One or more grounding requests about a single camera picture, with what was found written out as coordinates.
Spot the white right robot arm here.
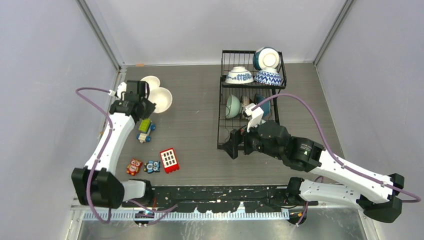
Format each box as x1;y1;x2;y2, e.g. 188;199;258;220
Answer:
221;121;405;223

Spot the white blue floral bowl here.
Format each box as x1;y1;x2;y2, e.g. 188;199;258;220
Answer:
225;66;254;84

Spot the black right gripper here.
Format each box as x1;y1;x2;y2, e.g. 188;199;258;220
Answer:
221;115;284;160

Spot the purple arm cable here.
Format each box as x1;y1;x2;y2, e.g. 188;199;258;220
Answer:
250;93;422;226
75;87;178;227

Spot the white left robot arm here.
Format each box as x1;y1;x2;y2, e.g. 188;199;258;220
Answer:
71;80;156;209

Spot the black patterned rim bowl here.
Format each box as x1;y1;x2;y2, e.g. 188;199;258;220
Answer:
240;95;252;112

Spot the teal bowl white base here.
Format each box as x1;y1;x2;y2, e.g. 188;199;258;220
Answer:
252;47;280;71

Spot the beige bowl with flower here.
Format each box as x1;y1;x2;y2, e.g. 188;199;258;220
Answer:
148;87;173;114

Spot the toy truck with green block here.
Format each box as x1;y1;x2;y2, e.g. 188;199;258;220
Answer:
136;118;156;144

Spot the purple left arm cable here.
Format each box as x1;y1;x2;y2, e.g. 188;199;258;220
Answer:
75;87;178;227

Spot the black wire dish rack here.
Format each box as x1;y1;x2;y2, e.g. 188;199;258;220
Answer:
217;47;287;150

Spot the light green bowl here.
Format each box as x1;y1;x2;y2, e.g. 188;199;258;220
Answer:
225;94;241;119

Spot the blue owl puzzle piece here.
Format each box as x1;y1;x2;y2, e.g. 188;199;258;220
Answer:
143;160;161;174

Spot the red white toy block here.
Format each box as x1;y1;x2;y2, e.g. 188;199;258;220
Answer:
159;148;180;174

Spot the red owl puzzle piece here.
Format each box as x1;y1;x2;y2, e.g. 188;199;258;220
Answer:
126;158;143;176

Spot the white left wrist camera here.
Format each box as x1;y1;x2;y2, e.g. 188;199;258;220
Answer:
115;82;127;99

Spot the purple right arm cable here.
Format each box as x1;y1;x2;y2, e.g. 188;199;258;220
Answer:
250;93;422;226

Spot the dark blue glazed bowl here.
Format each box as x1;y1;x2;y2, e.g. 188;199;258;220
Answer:
254;93;272;118

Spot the blue white zigzag bowl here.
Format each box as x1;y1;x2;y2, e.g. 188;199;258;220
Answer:
254;67;283;86

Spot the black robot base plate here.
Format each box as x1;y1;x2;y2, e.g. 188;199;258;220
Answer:
122;185;305;213

